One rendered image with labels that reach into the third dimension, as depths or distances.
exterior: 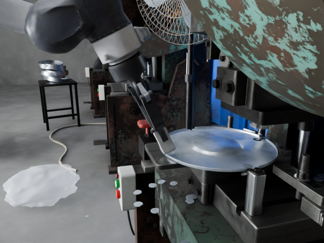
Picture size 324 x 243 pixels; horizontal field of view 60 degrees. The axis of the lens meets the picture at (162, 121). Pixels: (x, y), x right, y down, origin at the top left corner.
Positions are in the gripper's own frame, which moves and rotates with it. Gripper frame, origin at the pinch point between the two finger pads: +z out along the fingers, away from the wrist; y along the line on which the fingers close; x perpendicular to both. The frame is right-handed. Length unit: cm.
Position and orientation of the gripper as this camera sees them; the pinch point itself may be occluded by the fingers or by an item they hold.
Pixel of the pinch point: (163, 139)
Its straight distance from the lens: 64.7
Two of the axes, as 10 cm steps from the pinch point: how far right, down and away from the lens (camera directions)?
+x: 8.7, -4.8, 1.4
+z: 4.0, 8.3, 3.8
